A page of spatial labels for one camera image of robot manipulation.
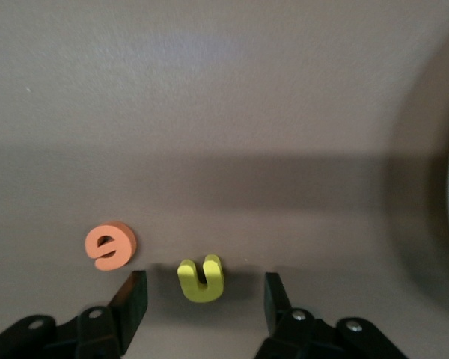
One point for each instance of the orange foam letter e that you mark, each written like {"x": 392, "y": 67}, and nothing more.
{"x": 93, "y": 247}

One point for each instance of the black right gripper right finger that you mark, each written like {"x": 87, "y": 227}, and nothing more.
{"x": 307, "y": 336}

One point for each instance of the brown table cover sheet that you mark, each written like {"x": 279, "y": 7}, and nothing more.
{"x": 209, "y": 112}

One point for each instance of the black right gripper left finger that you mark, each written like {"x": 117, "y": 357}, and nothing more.
{"x": 97, "y": 333}

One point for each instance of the yellow foam letter u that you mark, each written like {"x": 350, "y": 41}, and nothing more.
{"x": 200, "y": 289}

